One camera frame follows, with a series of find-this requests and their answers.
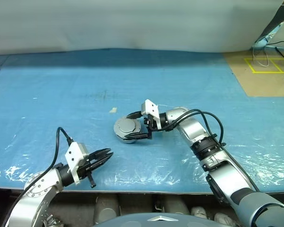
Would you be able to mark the grey rounded shape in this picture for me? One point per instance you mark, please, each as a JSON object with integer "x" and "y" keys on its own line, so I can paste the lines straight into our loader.
{"x": 107, "y": 208}
{"x": 175, "y": 204}

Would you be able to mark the blue plastic-covered table mat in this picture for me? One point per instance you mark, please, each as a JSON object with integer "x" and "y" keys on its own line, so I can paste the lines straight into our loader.
{"x": 142, "y": 78}

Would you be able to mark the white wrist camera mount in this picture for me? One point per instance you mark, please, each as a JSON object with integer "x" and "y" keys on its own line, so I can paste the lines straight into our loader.
{"x": 73, "y": 156}
{"x": 151, "y": 107}

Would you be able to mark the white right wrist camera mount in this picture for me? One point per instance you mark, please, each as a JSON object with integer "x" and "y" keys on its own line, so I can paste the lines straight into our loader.
{"x": 151, "y": 107}

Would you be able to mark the grey robot torso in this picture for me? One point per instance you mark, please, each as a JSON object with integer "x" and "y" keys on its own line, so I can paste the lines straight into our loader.
{"x": 161, "y": 220}

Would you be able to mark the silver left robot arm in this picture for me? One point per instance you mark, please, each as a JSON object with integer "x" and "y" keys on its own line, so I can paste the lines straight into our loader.
{"x": 35, "y": 196}

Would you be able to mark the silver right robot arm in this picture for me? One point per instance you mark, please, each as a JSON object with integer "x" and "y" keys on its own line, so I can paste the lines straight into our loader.
{"x": 217, "y": 165}

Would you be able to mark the silver round motor housing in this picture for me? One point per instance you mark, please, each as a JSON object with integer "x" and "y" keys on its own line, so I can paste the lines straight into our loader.
{"x": 130, "y": 141}

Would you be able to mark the silver round motor lid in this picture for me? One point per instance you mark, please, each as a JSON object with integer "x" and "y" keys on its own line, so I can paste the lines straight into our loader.
{"x": 126, "y": 126}

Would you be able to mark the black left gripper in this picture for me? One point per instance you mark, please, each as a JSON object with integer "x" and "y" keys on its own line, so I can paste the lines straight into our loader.
{"x": 85, "y": 168}

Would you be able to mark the grey-blue slanted stand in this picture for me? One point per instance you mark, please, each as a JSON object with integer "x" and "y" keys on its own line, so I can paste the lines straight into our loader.
{"x": 274, "y": 21}

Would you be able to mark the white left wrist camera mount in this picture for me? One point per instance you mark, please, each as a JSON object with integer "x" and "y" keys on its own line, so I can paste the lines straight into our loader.
{"x": 73, "y": 156}

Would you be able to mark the white backdrop sheet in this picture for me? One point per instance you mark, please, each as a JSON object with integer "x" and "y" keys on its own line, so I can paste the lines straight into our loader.
{"x": 132, "y": 23}

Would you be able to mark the metal clamp fitting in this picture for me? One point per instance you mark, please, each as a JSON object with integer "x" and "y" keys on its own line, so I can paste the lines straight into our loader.
{"x": 54, "y": 221}

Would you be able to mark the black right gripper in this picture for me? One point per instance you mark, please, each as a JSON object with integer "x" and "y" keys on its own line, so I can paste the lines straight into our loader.
{"x": 149, "y": 125}

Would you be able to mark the small tan tape piece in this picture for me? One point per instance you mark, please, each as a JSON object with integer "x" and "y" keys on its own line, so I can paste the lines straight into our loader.
{"x": 113, "y": 110}

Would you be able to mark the brown cardboard sheet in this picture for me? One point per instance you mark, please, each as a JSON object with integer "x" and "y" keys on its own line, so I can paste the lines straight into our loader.
{"x": 255, "y": 82}

